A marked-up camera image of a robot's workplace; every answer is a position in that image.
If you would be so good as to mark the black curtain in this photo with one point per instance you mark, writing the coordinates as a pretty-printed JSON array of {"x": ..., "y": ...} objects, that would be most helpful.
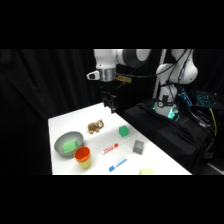
[{"x": 40, "y": 100}]

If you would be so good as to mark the black robot stand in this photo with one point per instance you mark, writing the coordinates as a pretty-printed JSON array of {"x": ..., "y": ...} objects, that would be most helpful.
[{"x": 173, "y": 136}]

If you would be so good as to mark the grey metal bowl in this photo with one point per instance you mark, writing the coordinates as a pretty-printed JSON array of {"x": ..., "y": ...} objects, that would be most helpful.
[{"x": 68, "y": 143}]

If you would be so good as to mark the red marker pen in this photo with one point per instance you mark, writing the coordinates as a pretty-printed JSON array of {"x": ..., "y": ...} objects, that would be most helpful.
[{"x": 109, "y": 149}]

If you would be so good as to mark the green cube block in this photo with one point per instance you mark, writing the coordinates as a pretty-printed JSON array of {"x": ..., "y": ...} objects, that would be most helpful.
[{"x": 124, "y": 131}]

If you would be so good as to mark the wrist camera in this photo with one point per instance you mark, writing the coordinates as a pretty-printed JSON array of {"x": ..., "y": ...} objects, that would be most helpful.
[{"x": 93, "y": 75}]

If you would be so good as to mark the orange and yellow cup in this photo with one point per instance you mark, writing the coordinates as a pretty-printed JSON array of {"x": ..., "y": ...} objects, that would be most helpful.
[{"x": 82, "y": 156}]

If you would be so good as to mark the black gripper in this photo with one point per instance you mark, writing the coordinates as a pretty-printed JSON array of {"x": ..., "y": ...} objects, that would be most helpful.
[{"x": 108, "y": 96}]

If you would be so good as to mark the keyboard with blue lights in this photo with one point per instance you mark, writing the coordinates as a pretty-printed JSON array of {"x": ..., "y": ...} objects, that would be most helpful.
[{"x": 206, "y": 99}]

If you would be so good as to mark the green sponge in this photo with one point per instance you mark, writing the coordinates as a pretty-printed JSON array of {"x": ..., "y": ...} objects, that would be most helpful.
[{"x": 70, "y": 145}]

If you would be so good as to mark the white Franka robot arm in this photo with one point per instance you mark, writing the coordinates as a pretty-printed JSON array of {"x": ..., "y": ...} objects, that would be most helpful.
[{"x": 173, "y": 71}]

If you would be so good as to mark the blue marker pen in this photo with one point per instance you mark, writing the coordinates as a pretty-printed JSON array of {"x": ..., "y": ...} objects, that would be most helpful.
[{"x": 117, "y": 164}]

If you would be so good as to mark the grey cube block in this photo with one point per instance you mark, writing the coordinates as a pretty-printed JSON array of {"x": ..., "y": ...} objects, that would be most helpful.
[{"x": 138, "y": 147}]

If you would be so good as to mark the light green block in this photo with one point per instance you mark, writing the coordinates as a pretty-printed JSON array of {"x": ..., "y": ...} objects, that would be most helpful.
[{"x": 146, "y": 171}]

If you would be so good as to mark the plush tiger toy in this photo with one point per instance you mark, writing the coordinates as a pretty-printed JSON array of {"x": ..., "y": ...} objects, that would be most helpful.
[{"x": 95, "y": 126}]

